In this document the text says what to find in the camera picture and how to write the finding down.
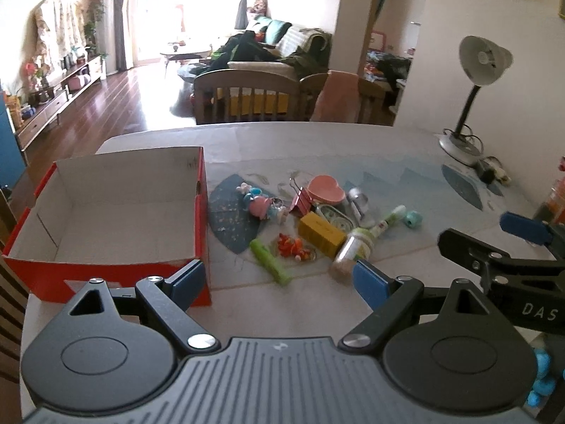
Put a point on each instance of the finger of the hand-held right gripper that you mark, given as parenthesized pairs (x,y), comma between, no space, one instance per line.
(525,228)
(468,247)

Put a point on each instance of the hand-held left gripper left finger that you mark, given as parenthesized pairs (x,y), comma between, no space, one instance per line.
(190,280)

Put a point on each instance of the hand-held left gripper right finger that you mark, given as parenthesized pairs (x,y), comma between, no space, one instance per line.
(370,282)

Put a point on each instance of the glass jar with green lid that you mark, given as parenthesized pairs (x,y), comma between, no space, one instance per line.
(351,254)

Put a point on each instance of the small teal toy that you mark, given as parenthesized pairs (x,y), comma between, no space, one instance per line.
(413,221)

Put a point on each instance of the white and green bottle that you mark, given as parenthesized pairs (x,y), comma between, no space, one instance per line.
(388,221)

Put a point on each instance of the yellow box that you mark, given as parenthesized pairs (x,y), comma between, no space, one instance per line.
(320,232)

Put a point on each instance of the oval green tin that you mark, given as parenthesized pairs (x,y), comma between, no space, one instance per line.
(335,218)

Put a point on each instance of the green tube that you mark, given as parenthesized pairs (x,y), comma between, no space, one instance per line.
(267,258)

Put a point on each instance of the silver metal can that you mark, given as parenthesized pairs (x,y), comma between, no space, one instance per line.
(359,201)

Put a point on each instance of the red binder clip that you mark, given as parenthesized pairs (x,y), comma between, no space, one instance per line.
(304,203)

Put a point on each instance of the pink heart-shaped dish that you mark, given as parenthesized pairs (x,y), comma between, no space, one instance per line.
(324,190)

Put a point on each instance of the red cardboard box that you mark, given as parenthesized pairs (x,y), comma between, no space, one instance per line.
(110,212)

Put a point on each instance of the person's right hand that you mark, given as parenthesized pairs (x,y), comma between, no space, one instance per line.
(543,362)

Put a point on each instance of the orange bottle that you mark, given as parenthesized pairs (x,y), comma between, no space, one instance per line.
(557,203)

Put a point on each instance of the power plug adapter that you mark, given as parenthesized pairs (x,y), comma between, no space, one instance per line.
(487,172)

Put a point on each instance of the printed table mat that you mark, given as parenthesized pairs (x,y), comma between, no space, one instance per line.
(419,176)

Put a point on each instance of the grey desk lamp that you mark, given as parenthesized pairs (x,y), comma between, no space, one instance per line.
(483,59)

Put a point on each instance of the wooden dining chair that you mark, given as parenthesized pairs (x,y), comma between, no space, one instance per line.
(247,80)
(373,97)

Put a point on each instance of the dark wooden chair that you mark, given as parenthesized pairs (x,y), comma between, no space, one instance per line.
(11,282)

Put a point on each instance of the pink cloth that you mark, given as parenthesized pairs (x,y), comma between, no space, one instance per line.
(335,97)

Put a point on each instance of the pink framed board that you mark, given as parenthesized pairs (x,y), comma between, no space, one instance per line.
(378,44)

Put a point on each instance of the beige sofa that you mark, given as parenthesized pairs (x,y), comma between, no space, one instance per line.
(260,68)

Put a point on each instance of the low wooden TV cabinet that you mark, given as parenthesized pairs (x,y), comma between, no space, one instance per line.
(48,106)

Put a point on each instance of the pink round bag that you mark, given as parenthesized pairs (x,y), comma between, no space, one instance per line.
(79,81)

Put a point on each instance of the blue and black cabinet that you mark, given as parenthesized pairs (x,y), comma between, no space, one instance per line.
(9,141)

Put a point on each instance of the oval coffee table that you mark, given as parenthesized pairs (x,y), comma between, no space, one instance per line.
(183,51)

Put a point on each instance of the dark clothes pile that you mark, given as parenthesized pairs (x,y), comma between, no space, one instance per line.
(240,48)

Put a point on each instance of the green blanket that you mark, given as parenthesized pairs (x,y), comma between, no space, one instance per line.
(313,51)

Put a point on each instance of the white standing air conditioner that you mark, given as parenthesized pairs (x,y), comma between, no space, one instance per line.
(108,22)

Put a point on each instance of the dark grey curtain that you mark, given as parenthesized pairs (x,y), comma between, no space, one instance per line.
(121,17)

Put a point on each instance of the green potted plant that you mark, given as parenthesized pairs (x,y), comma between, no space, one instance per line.
(95,17)

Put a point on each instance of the floral cloth cover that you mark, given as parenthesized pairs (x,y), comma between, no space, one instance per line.
(57,26)

